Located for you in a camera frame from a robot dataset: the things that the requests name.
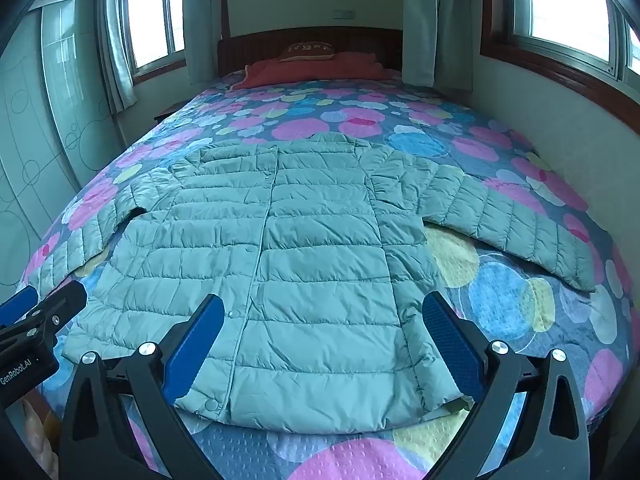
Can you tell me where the brown cushion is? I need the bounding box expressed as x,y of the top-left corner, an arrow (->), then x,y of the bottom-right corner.
278,40 -> 335,64

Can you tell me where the circle-print bedspread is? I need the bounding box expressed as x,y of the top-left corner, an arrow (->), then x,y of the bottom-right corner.
15,67 -> 637,480

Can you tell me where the small white-framed window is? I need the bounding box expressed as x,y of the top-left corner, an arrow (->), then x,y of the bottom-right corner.
116,0 -> 188,80

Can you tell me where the long pale corner curtain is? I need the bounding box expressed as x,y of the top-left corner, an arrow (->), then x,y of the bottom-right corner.
402,0 -> 485,92

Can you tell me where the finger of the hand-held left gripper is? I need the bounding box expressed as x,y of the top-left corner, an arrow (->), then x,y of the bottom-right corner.
0,286 -> 40,330
20,280 -> 87,343

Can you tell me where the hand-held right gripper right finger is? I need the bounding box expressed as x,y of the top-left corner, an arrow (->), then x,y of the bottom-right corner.
422,290 -> 591,480

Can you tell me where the dark wooden headboard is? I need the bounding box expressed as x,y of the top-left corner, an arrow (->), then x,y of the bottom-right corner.
217,26 -> 404,79

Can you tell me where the glass-door wardrobe with circles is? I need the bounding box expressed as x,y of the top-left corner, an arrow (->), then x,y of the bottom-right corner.
0,0 -> 122,303

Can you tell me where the person's left hand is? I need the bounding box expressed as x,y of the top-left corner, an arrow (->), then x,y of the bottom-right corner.
22,400 -> 57,480

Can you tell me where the red pillow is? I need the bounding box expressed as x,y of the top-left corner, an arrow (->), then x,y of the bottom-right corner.
232,51 -> 401,92

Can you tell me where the light green quilted down jacket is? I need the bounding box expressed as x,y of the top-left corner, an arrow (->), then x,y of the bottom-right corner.
37,132 -> 599,434

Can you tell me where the large wood-trimmed window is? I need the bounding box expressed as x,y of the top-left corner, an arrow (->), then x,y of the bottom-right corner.
479,0 -> 640,137

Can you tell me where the dark wooden nightstand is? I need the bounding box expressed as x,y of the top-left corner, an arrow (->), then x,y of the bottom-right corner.
152,101 -> 187,124

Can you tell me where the pale curtain beside headboard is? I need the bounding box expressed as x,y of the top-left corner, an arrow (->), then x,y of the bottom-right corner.
182,0 -> 232,80

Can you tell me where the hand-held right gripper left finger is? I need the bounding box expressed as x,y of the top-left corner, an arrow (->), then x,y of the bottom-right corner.
59,293 -> 227,480

